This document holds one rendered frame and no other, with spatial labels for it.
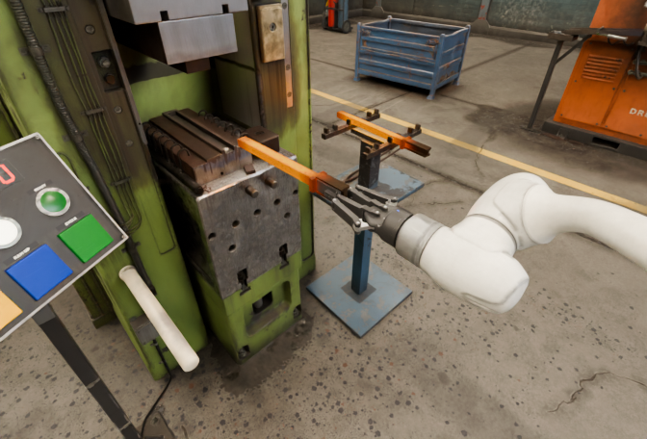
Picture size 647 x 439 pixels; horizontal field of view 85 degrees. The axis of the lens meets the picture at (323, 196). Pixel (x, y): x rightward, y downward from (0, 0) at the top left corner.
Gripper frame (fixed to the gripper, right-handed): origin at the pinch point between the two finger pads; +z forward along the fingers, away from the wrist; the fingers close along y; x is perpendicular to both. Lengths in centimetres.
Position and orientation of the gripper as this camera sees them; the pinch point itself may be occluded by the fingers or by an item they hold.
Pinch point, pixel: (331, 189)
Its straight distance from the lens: 79.6
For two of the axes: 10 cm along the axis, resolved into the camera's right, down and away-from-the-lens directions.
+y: 7.2, -4.0, 5.7
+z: -7.0, -4.2, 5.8
